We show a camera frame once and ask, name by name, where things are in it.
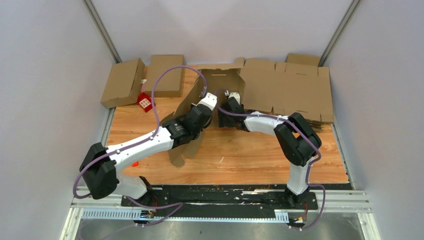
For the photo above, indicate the stack of flat cardboard sheets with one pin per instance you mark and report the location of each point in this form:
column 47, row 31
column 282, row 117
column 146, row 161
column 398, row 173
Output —
column 298, row 84

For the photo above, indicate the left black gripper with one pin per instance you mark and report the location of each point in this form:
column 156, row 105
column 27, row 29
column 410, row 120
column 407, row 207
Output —
column 192, row 107

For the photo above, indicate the folded cardboard box upright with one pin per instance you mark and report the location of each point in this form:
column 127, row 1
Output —
column 171, row 84

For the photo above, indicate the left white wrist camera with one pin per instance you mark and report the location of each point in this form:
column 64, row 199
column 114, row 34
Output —
column 209, row 100

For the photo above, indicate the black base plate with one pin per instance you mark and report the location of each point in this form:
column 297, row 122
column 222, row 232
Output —
column 258, row 201

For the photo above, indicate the red plastic block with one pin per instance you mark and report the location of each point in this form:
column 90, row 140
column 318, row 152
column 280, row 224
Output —
column 145, row 102

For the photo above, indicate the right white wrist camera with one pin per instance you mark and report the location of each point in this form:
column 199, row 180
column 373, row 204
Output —
column 234, row 95

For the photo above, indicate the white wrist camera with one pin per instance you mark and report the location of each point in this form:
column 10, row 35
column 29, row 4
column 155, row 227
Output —
column 234, row 95
column 209, row 100

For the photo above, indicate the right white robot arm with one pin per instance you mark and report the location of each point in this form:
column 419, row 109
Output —
column 299, row 142

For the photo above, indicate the pink white small item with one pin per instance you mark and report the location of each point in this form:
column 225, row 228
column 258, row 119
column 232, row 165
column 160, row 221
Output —
column 142, row 86

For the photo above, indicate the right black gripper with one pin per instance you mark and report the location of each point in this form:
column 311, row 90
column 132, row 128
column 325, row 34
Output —
column 222, row 115

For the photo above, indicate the cardboard box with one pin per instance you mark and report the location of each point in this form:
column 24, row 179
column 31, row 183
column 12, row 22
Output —
column 171, row 84
column 123, row 84
column 192, row 96

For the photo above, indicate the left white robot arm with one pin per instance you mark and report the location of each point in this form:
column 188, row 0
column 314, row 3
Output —
column 101, row 165

